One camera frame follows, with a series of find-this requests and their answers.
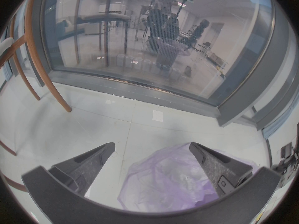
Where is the purple plastic bag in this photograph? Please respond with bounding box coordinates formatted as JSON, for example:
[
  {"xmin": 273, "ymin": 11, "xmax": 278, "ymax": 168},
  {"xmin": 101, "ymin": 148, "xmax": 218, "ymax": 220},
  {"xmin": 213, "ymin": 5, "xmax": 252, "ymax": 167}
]
[{"xmin": 117, "ymin": 143, "xmax": 261, "ymax": 211}]

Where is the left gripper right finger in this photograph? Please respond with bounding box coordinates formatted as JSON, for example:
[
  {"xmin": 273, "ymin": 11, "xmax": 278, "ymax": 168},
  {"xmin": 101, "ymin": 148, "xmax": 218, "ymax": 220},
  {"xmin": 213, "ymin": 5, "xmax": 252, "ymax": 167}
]
[{"xmin": 189, "ymin": 142, "xmax": 254, "ymax": 199}]

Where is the window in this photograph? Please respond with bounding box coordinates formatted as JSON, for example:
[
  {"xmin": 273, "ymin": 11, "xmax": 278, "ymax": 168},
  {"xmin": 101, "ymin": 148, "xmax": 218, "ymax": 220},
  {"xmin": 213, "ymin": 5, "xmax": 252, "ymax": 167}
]
[{"xmin": 0, "ymin": 0, "xmax": 299, "ymax": 139}]

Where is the wooden chair with white seat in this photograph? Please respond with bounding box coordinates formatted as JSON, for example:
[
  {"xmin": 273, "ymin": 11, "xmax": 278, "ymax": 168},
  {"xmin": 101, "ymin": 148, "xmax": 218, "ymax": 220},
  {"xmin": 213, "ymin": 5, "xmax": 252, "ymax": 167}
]
[{"xmin": 0, "ymin": 0, "xmax": 72, "ymax": 193}]

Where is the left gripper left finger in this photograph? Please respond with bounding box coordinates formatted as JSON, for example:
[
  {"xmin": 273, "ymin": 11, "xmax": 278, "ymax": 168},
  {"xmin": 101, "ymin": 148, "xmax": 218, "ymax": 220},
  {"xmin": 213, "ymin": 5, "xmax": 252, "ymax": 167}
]
[{"xmin": 48, "ymin": 142, "xmax": 116, "ymax": 196}]

